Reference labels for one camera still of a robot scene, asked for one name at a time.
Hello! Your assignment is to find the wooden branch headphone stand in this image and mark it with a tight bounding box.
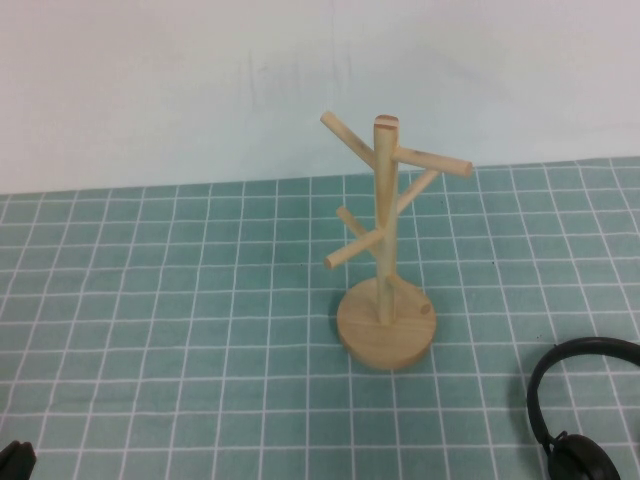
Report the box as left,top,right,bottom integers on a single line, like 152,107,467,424
319,111,474,372

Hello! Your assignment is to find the black over-ear headphones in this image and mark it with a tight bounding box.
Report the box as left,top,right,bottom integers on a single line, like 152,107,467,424
526,337,640,480

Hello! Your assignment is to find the teal white-grid tablecloth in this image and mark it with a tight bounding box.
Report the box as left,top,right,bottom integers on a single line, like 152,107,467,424
0,155,640,480

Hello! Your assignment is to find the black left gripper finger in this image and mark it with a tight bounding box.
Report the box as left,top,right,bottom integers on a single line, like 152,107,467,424
0,439,38,480

